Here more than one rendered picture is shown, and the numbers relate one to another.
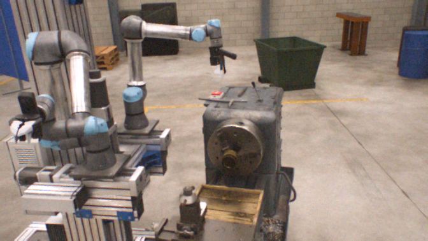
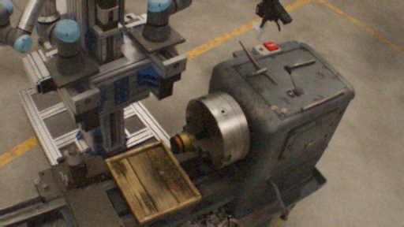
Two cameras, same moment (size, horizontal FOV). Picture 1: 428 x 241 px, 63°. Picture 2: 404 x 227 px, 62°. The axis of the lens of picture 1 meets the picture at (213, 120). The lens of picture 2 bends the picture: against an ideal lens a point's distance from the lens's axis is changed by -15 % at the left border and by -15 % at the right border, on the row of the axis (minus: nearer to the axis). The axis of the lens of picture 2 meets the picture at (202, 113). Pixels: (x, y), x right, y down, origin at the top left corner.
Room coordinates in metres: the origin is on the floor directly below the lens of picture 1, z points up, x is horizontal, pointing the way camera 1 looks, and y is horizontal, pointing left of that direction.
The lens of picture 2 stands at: (0.87, -0.73, 2.30)
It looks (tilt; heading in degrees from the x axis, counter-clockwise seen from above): 45 degrees down; 36
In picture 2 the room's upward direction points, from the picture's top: 10 degrees clockwise
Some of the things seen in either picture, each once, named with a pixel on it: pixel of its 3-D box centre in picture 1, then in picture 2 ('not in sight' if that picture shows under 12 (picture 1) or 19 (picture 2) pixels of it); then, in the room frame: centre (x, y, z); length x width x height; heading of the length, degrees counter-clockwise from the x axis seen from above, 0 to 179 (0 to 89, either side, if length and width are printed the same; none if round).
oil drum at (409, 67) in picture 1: (417, 54); not in sight; (7.11, -4.22, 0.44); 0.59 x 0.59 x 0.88
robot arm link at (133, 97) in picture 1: (133, 99); (159, 7); (2.04, 0.48, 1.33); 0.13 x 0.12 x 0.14; 2
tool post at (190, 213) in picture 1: (190, 208); (76, 165); (1.26, 0.12, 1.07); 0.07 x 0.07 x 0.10; 74
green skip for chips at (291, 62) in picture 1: (286, 64); not in sight; (6.84, -1.48, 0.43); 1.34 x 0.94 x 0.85; 11
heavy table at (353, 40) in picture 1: (350, 32); not in sight; (10.12, -3.99, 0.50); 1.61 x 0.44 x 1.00; 179
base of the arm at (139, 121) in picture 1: (135, 118); (157, 27); (2.03, 0.48, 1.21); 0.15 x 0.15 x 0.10
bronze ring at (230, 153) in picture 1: (230, 159); (183, 142); (1.68, -0.08, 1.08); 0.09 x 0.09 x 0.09; 74
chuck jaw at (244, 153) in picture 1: (249, 153); (210, 151); (1.72, -0.19, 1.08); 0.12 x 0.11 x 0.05; 74
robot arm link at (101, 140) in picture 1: (93, 132); (66, 36); (1.54, 0.57, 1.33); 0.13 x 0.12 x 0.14; 102
